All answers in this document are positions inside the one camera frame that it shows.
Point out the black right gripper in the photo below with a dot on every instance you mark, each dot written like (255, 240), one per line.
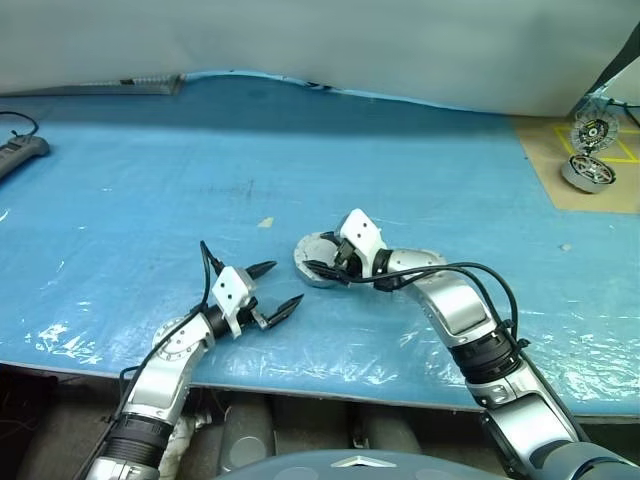
(347, 260)

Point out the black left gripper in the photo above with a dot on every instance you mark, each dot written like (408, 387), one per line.
(250, 312)

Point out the motor end cover with circuitboard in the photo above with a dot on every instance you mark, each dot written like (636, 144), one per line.
(310, 248)

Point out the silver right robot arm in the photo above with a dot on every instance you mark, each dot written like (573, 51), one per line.
(460, 310)

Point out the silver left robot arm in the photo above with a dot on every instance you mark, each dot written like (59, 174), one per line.
(160, 380)

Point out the upright motor on board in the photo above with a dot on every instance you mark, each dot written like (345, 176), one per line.
(595, 131)

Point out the small tan tape piece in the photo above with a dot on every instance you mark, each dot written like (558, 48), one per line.
(266, 222)

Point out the large grey rounded cylinder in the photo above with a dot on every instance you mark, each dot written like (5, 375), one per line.
(246, 430)

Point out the white wrapped cloth bundle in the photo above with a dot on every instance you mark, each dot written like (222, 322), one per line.
(185, 435)

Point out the small grey rounded cylinder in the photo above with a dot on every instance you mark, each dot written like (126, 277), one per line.
(390, 435)

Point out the blue plastic table sheet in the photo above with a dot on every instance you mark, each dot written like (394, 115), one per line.
(125, 175)

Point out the grey robot torso with logo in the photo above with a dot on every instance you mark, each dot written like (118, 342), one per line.
(350, 466)

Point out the brown cardboard sheet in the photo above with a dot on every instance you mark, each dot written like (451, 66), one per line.
(542, 170)

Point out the grey power strip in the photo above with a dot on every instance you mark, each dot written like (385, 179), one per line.
(22, 150)

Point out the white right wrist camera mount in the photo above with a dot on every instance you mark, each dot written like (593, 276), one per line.
(361, 235)

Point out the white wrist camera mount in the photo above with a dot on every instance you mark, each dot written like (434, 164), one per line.
(231, 290)
(361, 235)

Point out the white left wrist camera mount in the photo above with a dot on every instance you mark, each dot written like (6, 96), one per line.
(231, 290)

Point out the grey metal rail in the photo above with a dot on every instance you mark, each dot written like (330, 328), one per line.
(100, 87)

